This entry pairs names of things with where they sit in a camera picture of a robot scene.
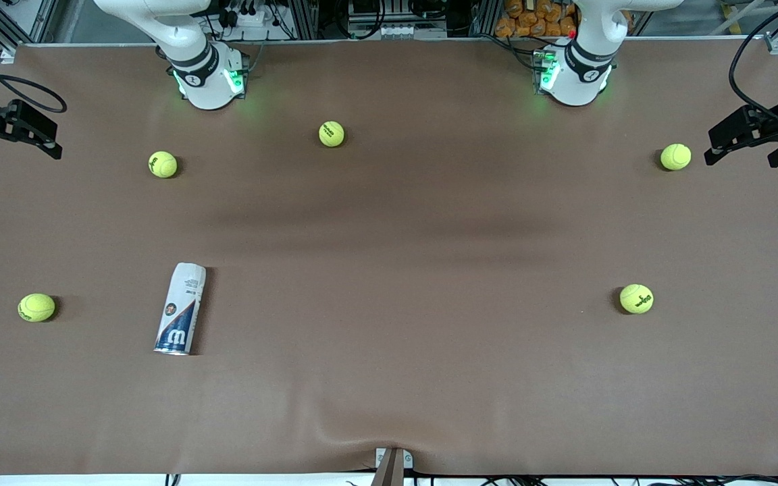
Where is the metal camera post bracket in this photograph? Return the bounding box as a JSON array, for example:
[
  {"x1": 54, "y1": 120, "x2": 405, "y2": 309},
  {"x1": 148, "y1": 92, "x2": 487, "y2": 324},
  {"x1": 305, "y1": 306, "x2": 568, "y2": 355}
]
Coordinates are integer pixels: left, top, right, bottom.
[{"x1": 371, "y1": 447, "x2": 414, "y2": 486}]

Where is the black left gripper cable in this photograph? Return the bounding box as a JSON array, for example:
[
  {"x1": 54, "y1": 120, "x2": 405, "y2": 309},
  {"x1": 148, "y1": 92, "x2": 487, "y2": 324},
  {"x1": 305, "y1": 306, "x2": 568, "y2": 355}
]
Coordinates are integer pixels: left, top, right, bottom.
[{"x1": 728, "y1": 0, "x2": 778, "y2": 128}]

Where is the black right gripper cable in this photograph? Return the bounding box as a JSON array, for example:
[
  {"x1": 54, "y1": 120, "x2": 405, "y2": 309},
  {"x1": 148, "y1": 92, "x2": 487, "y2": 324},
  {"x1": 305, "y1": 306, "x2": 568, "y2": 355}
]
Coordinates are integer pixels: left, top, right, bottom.
[{"x1": 0, "y1": 37, "x2": 68, "y2": 114}]

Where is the aluminium frame post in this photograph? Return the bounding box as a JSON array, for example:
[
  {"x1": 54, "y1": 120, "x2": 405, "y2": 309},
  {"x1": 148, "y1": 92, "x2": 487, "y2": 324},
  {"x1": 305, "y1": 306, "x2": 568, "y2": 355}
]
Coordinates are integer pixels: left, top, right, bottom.
[
  {"x1": 292, "y1": 0, "x2": 319, "y2": 40},
  {"x1": 471, "y1": 0, "x2": 501, "y2": 38}
]

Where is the white blue tennis ball can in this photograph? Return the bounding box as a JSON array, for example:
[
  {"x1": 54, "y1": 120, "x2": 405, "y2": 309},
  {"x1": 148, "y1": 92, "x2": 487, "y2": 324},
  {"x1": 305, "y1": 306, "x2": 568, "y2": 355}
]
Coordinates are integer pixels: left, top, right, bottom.
[{"x1": 154, "y1": 263, "x2": 207, "y2": 356}]

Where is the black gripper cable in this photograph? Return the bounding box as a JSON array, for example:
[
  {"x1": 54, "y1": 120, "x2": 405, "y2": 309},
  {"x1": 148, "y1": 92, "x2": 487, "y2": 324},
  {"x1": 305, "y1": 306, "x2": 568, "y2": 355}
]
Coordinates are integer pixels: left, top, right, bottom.
[
  {"x1": 0, "y1": 37, "x2": 68, "y2": 114},
  {"x1": 728, "y1": 0, "x2": 778, "y2": 128}
]

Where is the orange fruit pile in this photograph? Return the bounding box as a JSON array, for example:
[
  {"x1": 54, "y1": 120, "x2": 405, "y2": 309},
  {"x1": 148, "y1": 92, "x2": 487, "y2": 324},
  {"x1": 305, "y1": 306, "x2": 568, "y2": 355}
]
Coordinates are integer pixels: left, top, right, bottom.
[{"x1": 495, "y1": 0, "x2": 579, "y2": 38}]

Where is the yellow tennis ball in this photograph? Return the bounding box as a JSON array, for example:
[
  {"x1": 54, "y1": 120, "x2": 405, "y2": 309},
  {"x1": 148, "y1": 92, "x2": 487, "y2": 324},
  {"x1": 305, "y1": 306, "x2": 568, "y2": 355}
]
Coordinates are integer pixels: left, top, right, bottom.
[
  {"x1": 318, "y1": 120, "x2": 346, "y2": 148},
  {"x1": 619, "y1": 283, "x2": 654, "y2": 315},
  {"x1": 18, "y1": 293, "x2": 56, "y2": 323},
  {"x1": 660, "y1": 143, "x2": 692, "y2": 171},
  {"x1": 149, "y1": 151, "x2": 178, "y2": 179}
]

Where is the brown table mat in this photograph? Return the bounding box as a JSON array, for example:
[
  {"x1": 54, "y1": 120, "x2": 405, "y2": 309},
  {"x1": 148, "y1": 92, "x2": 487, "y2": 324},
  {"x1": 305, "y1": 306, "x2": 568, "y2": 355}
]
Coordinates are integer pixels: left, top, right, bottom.
[{"x1": 0, "y1": 39, "x2": 778, "y2": 477}]

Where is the white power strip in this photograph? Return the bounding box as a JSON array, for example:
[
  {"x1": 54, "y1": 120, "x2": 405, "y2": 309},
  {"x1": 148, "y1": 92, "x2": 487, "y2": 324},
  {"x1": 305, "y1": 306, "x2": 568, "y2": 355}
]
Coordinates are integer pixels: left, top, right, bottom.
[{"x1": 224, "y1": 5, "x2": 275, "y2": 29}]

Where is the yellow stick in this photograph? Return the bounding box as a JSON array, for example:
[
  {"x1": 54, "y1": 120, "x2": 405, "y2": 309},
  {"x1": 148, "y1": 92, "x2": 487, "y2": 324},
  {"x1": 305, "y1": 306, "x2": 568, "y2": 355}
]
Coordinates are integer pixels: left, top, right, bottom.
[{"x1": 720, "y1": 0, "x2": 744, "y2": 34}]

